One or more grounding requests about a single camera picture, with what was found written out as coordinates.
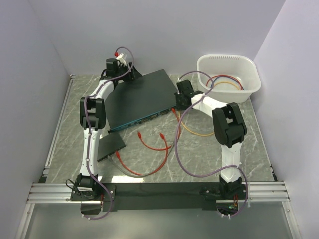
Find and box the large blue rack switch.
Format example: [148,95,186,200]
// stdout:
[105,69,177,133]

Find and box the orange ethernet cable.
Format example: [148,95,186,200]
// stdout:
[177,111,216,137]

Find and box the grey ethernet cable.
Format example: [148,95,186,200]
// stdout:
[108,139,177,178]

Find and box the red ethernet cable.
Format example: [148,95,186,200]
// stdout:
[115,108,181,176]
[137,131,171,151]

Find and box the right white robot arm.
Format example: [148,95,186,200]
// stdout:
[174,80,247,199]

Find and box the black base bar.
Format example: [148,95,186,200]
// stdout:
[71,182,247,212]

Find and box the red cable in tub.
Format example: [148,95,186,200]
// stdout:
[205,75,245,91]

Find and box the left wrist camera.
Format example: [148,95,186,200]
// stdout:
[114,52,127,65]

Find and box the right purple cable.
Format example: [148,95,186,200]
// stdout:
[174,71,250,220]

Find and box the blue cable in tub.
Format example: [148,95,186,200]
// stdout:
[210,76,245,91]

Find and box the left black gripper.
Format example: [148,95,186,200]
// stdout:
[116,62,143,82]

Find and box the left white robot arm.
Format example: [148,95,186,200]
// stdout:
[72,53,136,200]

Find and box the small black network switch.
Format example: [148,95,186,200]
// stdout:
[97,132,126,162]

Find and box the aluminium frame rail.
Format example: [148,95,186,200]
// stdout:
[26,74,75,204]

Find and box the white plastic tub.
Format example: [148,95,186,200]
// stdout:
[197,54,261,103]

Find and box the yellow cable in tub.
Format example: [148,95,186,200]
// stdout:
[213,81,244,91]

